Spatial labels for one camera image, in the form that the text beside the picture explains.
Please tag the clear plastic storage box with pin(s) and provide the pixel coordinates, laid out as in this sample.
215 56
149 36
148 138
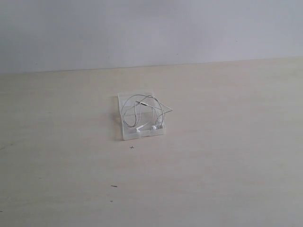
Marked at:
141 114

